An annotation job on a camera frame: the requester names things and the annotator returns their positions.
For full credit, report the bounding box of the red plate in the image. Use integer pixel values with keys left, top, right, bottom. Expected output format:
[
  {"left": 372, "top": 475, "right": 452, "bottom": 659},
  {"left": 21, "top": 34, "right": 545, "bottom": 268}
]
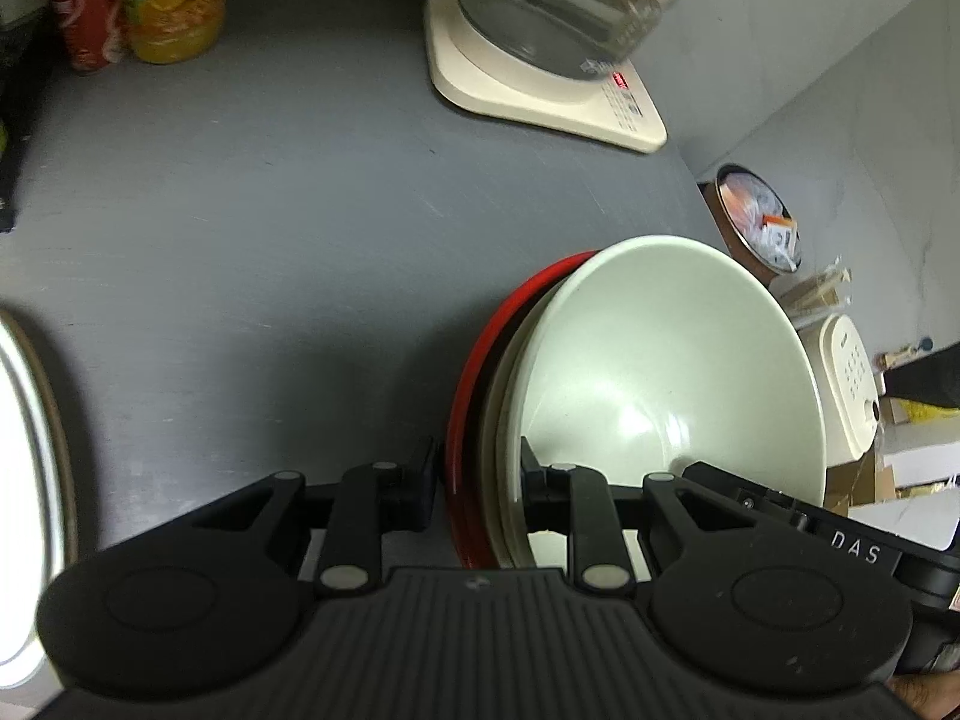
[{"left": 444, "top": 250, "right": 596, "bottom": 569}]

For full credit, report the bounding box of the cream ceramic bowl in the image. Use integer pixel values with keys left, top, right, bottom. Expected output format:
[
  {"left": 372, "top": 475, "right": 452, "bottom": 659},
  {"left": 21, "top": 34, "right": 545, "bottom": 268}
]
[{"left": 480, "top": 236, "right": 827, "bottom": 567}]

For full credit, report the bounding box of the white plate with print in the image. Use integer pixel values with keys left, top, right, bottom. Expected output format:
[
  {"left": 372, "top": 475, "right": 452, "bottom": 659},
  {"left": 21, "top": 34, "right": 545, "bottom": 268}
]
[{"left": 2, "top": 312, "right": 78, "bottom": 691}]

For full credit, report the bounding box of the black kitchen rack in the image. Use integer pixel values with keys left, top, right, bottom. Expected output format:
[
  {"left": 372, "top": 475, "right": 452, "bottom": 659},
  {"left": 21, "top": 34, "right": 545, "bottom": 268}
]
[{"left": 2, "top": 8, "right": 57, "bottom": 232}]

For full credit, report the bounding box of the person's hand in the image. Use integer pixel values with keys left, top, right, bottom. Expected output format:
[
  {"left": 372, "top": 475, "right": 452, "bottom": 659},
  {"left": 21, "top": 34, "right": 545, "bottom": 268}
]
[{"left": 887, "top": 671, "right": 960, "bottom": 720}]

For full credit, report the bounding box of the cardboard box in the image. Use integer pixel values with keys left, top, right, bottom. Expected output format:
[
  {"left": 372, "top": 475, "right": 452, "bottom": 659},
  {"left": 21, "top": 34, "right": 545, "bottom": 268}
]
[{"left": 823, "top": 388, "right": 960, "bottom": 527}]

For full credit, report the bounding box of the cream rice cooker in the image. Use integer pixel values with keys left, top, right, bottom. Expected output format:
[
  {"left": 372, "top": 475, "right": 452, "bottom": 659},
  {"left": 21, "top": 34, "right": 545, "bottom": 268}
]
[{"left": 799, "top": 314, "right": 880, "bottom": 468}]

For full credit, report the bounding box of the pot with snack packets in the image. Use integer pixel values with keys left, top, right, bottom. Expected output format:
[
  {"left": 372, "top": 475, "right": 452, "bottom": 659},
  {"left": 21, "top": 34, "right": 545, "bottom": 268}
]
[{"left": 715, "top": 164, "right": 802, "bottom": 275}]

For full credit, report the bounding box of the cream kettle base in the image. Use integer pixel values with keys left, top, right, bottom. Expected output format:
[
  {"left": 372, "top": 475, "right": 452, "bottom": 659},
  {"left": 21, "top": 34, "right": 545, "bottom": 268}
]
[{"left": 425, "top": 0, "right": 667, "bottom": 154}]

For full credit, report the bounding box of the red drink can lower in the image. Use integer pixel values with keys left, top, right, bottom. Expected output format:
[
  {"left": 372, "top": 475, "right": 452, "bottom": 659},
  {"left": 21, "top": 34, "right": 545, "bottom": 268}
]
[{"left": 52, "top": 0, "right": 127, "bottom": 73}]

